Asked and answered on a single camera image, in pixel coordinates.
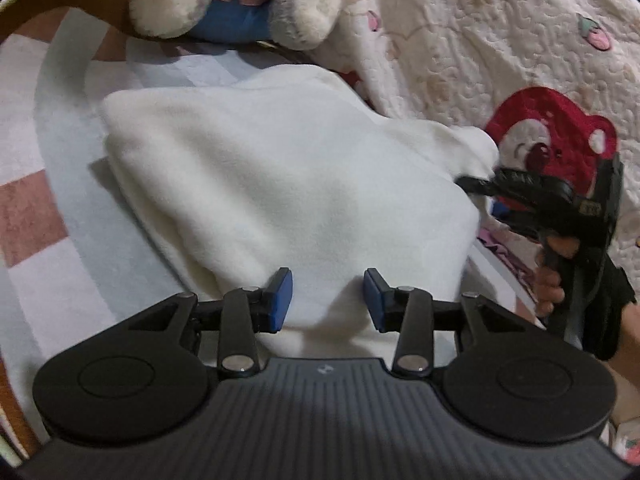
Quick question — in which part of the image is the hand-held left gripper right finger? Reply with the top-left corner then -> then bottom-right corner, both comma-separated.
362,266 -> 543,380

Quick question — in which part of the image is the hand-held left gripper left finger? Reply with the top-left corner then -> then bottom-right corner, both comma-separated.
125,266 -> 294,378

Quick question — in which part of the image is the cream fleece sweater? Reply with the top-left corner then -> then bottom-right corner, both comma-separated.
90,65 -> 501,361

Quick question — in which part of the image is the person's right forearm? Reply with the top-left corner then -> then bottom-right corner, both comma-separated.
597,300 -> 640,431

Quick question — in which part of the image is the person's right hand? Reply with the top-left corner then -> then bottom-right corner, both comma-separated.
535,237 -> 638,361

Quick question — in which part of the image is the purple ruffled sheet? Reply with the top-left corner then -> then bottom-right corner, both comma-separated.
475,225 -> 543,286

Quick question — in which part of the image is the white quilt with red bears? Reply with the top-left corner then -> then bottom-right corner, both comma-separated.
295,0 -> 640,271

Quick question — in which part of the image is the plaid grey pink blanket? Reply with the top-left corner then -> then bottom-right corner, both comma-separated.
0,10 -> 546,411

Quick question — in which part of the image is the grey plush rabbit toy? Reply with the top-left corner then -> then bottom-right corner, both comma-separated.
117,0 -> 343,51

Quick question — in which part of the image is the brown mat with white piping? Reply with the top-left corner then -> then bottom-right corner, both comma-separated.
0,0 -> 133,43

